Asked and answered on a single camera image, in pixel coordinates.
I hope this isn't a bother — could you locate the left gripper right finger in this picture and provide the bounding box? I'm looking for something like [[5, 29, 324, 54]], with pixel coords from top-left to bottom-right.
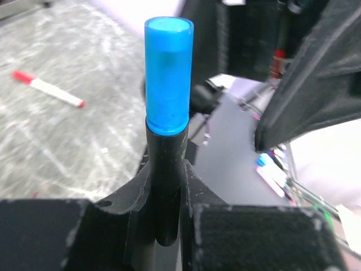
[[180, 163, 347, 270]]

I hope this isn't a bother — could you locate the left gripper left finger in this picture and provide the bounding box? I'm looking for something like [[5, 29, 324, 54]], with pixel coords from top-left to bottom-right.
[[1, 166, 154, 270]]

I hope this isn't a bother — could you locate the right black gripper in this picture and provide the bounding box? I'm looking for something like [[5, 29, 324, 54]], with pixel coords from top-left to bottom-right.
[[180, 1, 360, 152]]

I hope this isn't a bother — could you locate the black blue highlighter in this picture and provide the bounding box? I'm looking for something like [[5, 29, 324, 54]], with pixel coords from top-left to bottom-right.
[[146, 127, 188, 247]]

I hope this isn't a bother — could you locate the white pen red tip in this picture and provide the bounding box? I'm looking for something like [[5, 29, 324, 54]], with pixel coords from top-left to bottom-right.
[[30, 78, 85, 108]]

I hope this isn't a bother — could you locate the blue pen cap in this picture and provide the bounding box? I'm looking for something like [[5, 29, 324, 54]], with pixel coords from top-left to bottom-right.
[[144, 17, 194, 136]]

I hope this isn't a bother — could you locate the red pen cap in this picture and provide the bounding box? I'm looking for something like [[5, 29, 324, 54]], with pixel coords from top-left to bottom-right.
[[12, 71, 36, 85]]

